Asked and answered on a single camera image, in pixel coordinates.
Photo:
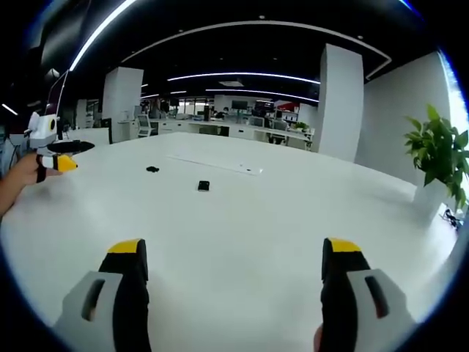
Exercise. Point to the black plastic buckle pronged part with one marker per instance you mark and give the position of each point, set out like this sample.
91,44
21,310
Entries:
152,169

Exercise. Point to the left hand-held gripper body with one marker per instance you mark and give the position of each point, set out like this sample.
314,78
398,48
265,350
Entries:
43,132

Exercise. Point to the white low cabinet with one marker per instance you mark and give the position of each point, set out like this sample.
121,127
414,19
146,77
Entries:
91,135

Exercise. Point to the person's left hand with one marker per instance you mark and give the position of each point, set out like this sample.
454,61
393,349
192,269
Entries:
25,172

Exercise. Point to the white plant pot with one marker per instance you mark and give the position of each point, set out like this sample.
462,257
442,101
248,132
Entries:
432,199

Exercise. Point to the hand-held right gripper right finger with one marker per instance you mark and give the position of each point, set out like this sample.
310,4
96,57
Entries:
339,293

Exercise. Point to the person's right hand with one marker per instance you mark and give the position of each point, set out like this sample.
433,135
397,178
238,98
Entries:
317,339

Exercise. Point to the person's grey shirt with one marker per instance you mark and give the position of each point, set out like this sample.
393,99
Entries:
6,154

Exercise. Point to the black plastic buckle socket part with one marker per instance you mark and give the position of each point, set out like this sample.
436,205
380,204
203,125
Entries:
203,186

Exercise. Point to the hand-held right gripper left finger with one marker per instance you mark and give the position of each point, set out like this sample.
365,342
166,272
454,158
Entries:
126,293

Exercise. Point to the black computer monitor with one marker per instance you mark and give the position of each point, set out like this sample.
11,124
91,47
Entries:
239,104

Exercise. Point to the green potted plant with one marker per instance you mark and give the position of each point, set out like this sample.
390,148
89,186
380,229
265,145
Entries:
439,146

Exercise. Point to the small black object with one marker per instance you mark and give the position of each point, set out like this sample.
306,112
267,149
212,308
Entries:
451,218

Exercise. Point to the row of white office desks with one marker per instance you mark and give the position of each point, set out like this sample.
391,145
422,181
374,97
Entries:
238,129

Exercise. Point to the white office chair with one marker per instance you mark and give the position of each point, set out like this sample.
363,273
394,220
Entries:
146,124

